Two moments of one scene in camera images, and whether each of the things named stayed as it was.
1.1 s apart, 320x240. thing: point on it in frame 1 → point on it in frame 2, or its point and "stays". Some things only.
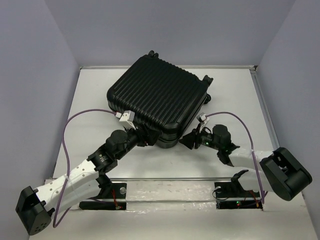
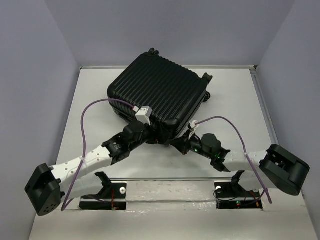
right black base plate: [228, 190] stays
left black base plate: [113, 191] stays
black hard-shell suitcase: [160, 94] stays
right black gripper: [188, 139] → [181, 143]
